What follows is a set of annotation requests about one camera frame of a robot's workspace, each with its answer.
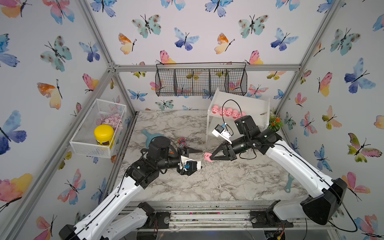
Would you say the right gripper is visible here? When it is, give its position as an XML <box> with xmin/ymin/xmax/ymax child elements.
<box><xmin>209</xmin><ymin>137</ymin><xmax>252</xmax><ymax>163</ymax></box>

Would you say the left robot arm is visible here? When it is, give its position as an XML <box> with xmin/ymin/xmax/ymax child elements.
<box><xmin>59</xmin><ymin>136</ymin><xmax>202</xmax><ymax>240</ymax></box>

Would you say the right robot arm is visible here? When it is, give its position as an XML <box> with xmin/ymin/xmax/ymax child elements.
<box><xmin>210</xmin><ymin>116</ymin><xmax>347</xmax><ymax>226</ymax></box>

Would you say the pink toy car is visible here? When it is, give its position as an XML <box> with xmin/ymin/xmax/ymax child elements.
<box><xmin>178</xmin><ymin>137</ymin><xmax>185</xmax><ymax>145</ymax></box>

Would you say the teal plastic paddle plate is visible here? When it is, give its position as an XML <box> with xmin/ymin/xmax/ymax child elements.
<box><xmin>142</xmin><ymin>129</ymin><xmax>164</xmax><ymax>149</ymax></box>

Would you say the white two-tier shelf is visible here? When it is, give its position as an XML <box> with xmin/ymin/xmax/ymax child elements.
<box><xmin>206</xmin><ymin>89</ymin><xmax>271</xmax><ymax>140</ymax></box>

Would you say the potted plant with flowers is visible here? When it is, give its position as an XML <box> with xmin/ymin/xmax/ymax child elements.
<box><xmin>268</xmin><ymin>113</ymin><xmax>284</xmax><ymax>132</ymax></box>

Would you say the teal plastic comb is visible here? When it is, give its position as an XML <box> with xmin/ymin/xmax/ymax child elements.
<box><xmin>285</xmin><ymin>173</ymin><xmax>295</xmax><ymax>194</ymax></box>

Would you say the pink round chips pile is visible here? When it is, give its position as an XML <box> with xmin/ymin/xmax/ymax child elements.
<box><xmin>101</xmin><ymin>114</ymin><xmax>123</xmax><ymax>130</ymax></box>

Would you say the yellow lidded jar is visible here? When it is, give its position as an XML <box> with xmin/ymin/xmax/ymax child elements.
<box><xmin>94</xmin><ymin>125</ymin><xmax>115</xmax><ymax>148</ymax></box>

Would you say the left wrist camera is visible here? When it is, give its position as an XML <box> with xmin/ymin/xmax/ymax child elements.
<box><xmin>178</xmin><ymin>160</ymin><xmax>202</xmax><ymax>176</ymax></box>

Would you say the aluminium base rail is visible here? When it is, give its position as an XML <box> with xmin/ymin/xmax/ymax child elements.
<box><xmin>148</xmin><ymin>200</ymin><xmax>340</xmax><ymax>240</ymax></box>

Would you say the black wire wall basket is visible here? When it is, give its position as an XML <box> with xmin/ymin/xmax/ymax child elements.
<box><xmin>151</xmin><ymin>62</ymin><xmax>248</xmax><ymax>99</ymax></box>

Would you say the white mesh wall basket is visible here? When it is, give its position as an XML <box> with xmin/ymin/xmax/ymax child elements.
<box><xmin>70</xmin><ymin>99</ymin><xmax>127</xmax><ymax>158</ymax></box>

